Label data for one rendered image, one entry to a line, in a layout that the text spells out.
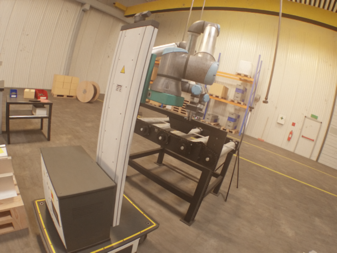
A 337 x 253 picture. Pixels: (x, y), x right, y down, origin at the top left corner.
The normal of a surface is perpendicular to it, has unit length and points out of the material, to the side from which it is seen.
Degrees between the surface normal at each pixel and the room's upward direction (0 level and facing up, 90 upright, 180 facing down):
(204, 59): 47
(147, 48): 90
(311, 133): 90
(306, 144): 90
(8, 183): 90
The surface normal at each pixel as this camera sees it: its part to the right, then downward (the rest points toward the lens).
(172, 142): -0.57, 0.04
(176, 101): 0.72, 0.32
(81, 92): -0.12, 0.18
